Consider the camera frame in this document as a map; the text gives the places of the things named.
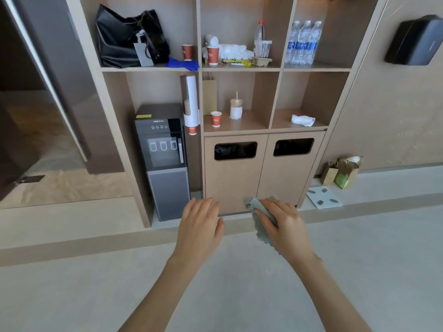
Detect black leather bag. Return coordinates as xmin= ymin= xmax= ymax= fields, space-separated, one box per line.
xmin=96 ymin=4 xmax=170 ymax=69

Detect black water dispenser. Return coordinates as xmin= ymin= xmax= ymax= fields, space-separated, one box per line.
xmin=134 ymin=104 xmax=191 ymax=222

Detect dark door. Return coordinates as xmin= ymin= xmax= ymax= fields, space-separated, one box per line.
xmin=0 ymin=0 xmax=125 ymax=202

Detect white bathroom scale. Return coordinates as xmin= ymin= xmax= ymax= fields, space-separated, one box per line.
xmin=306 ymin=187 xmax=344 ymax=210

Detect small brown paper bag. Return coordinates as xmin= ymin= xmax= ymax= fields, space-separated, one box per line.
xmin=320 ymin=162 xmax=339 ymax=186

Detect white plastic bag pile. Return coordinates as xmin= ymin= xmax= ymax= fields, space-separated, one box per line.
xmin=202 ymin=35 xmax=255 ymax=61

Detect clear bottle with red cap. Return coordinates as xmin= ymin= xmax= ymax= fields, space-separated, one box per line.
xmin=254 ymin=20 xmax=264 ymax=56

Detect wooden shelf unit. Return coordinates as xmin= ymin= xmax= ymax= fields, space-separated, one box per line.
xmin=65 ymin=0 xmax=391 ymax=228

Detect black wall dispenser box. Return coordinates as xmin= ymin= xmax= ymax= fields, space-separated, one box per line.
xmin=384 ymin=15 xmax=443 ymax=66

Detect crumpled white tissue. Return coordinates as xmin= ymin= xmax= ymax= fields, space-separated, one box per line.
xmin=291 ymin=115 xmax=316 ymax=127

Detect person's right hand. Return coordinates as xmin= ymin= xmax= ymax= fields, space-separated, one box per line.
xmin=255 ymin=199 xmax=315 ymax=262

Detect grey cleaning cloth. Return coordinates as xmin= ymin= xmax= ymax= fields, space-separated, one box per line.
xmin=244 ymin=196 xmax=280 ymax=246

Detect person's left hand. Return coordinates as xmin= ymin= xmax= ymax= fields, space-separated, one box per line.
xmin=172 ymin=198 xmax=225 ymax=264

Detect white cup dispenser tube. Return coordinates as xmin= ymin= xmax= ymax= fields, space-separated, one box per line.
xmin=183 ymin=74 xmax=201 ymax=128

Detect person's left forearm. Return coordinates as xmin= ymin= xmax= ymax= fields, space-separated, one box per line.
xmin=118 ymin=254 xmax=210 ymax=332

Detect wooden cabinet door with opening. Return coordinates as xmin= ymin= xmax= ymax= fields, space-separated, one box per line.
xmin=204 ymin=134 xmax=269 ymax=216
xmin=256 ymin=130 xmax=326 ymax=207

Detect person's right forearm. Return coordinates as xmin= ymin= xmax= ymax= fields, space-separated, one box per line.
xmin=285 ymin=253 xmax=373 ymax=332

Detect blue cloth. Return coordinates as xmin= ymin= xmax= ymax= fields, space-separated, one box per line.
xmin=166 ymin=57 xmax=200 ymax=72

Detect grey bag tag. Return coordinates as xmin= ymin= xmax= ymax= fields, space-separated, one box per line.
xmin=133 ymin=30 xmax=154 ymax=68

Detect metal door stop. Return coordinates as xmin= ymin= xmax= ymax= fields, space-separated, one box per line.
xmin=15 ymin=175 xmax=45 ymax=185

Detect blue label water bottle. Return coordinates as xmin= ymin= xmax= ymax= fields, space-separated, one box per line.
xmin=306 ymin=21 xmax=324 ymax=65
xmin=285 ymin=21 xmax=301 ymax=64
xmin=292 ymin=20 xmax=312 ymax=65

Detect iced coffee cup with straw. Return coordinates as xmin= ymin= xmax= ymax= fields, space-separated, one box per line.
xmin=229 ymin=92 xmax=244 ymax=121

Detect brown and green paper bag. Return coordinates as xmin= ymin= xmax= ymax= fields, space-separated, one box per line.
xmin=333 ymin=156 xmax=363 ymax=190

